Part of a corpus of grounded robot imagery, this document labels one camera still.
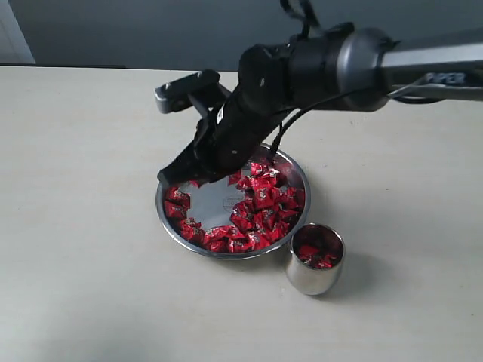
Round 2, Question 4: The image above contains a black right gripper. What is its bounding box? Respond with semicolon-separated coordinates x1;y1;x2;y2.
157;94;291;186

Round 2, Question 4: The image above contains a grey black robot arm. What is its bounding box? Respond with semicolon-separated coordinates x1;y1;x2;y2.
155;23;482;185

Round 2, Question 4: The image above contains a round steel bowl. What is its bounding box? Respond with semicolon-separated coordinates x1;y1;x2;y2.
155;144;311;260

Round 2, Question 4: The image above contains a stainless steel cup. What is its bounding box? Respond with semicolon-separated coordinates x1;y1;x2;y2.
285;223;345;296

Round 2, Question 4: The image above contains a red wrapped candy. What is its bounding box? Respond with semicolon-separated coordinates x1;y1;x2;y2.
165;186;191;209
164;201;187;219
297;244;320;262

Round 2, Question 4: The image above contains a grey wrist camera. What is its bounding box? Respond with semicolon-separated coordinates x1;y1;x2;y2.
155;69;231;117

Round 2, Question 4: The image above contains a black cable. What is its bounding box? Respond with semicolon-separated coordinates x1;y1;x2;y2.
269;82;483;159

